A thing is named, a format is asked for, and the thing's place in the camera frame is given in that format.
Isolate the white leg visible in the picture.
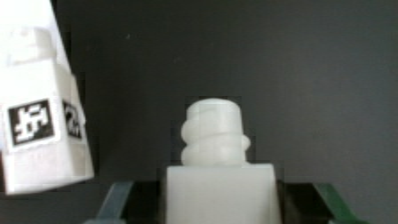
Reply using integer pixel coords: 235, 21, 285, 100
166, 98, 283, 224
0, 0, 95, 195

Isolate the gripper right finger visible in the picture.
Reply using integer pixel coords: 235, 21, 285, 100
315, 183, 372, 224

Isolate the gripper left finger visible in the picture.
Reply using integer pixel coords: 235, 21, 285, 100
86, 181, 134, 224

